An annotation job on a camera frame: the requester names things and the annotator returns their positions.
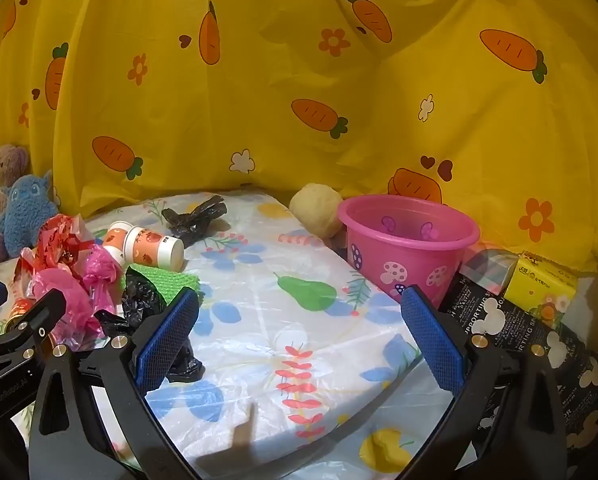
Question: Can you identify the beige plush ball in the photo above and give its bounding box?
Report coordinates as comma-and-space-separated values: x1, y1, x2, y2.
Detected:
289, 183, 345, 238

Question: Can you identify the small red gold packet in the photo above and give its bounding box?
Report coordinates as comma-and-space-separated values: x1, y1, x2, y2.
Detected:
6, 297, 32, 328

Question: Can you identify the pink mushroom print bucket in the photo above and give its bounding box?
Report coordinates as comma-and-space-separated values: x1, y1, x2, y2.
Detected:
337, 195, 481, 306

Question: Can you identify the black plastic bag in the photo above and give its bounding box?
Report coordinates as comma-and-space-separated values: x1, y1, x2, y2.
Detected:
161, 195, 228, 248
93, 266, 204, 385

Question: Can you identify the small orange white paper cup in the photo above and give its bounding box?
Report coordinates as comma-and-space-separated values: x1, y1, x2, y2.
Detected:
102, 221, 132, 263

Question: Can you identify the blue plush toy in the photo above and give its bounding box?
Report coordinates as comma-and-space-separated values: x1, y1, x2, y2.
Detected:
0, 170, 60, 261

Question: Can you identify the yellow tissue pack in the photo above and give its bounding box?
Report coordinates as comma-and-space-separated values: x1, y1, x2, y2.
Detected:
503, 252, 578, 328

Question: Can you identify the pink plastic bag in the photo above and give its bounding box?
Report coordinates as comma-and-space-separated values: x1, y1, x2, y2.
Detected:
32, 250, 125, 351

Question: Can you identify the rainbow striped box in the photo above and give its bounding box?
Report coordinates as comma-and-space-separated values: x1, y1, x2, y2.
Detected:
461, 247, 520, 296

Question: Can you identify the floral plastic table sheet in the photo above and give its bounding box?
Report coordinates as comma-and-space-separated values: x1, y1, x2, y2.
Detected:
0, 192, 460, 480

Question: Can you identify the purple teddy bear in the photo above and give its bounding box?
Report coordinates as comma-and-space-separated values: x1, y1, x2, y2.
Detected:
0, 144, 32, 268

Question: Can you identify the red plastic wrapper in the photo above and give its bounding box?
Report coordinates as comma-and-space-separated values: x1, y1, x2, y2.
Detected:
14, 214, 102, 301

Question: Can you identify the black mouse print cloth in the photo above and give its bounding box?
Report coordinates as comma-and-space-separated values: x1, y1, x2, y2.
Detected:
439, 260, 598, 480

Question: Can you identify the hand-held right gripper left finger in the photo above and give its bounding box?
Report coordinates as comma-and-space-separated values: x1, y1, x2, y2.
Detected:
29, 287, 202, 480

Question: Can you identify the yellow carrot print curtain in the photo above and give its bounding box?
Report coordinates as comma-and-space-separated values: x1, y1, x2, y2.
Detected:
0, 0, 598, 281

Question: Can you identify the apple print paper cup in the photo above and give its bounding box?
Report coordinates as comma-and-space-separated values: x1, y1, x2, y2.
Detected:
123, 227, 185, 271

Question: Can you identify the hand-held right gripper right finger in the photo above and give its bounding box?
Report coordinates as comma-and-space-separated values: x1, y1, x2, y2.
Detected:
394, 284, 570, 480

